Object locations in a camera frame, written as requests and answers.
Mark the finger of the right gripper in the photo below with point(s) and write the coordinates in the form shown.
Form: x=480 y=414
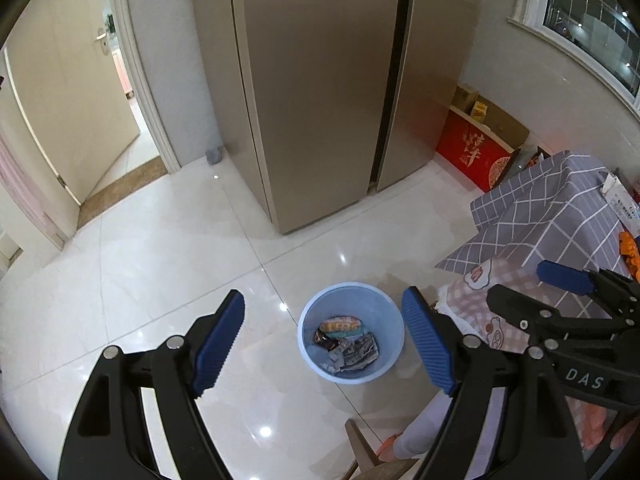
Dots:
x=548 y=328
x=608 y=289

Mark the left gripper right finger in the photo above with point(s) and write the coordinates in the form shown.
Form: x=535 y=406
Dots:
x=507 y=417

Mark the blue plastic trash bin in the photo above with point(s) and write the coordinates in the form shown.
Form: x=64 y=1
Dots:
x=350 y=333

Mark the pink checked under-cloth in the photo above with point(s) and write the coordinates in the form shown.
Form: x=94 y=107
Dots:
x=464 y=301

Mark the purple checked tablecloth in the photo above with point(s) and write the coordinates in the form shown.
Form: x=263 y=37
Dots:
x=553 y=211

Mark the person's leg purple trousers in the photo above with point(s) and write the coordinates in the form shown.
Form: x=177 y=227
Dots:
x=419 y=435

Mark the wooden chair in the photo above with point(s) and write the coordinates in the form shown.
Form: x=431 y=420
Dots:
x=366 y=464

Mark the red cardboard gift box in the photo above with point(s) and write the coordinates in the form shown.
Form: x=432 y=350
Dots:
x=474 y=150

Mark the orange snack wrapper in bin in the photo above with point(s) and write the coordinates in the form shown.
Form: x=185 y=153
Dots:
x=340 y=324

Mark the small yellow box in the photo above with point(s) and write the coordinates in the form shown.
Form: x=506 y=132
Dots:
x=479 y=111

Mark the brown cardboard box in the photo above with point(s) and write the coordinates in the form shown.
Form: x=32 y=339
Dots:
x=465 y=98

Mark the white framed window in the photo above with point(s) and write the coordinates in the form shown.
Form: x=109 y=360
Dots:
x=596 y=34

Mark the pink sheer curtain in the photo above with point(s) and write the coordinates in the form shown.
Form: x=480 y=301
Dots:
x=27 y=215

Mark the gold double-door refrigerator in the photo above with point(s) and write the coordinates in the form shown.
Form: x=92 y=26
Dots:
x=320 y=102

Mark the cream interior door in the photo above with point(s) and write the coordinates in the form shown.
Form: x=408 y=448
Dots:
x=69 y=89

